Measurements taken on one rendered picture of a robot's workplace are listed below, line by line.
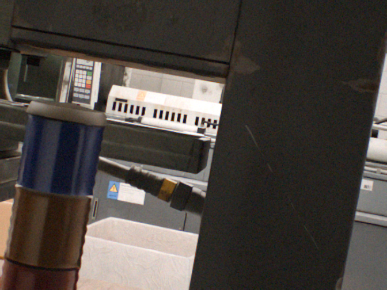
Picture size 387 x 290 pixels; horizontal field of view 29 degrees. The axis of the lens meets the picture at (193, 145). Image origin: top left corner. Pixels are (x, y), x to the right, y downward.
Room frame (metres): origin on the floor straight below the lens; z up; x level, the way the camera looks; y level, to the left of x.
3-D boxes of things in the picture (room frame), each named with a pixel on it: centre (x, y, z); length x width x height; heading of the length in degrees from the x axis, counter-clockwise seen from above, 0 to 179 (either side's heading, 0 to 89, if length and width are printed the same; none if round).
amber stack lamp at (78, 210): (0.37, 0.06, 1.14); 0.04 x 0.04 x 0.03
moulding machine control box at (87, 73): (5.19, 0.79, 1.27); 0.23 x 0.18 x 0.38; 171
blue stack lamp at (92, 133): (0.37, 0.06, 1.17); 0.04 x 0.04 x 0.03
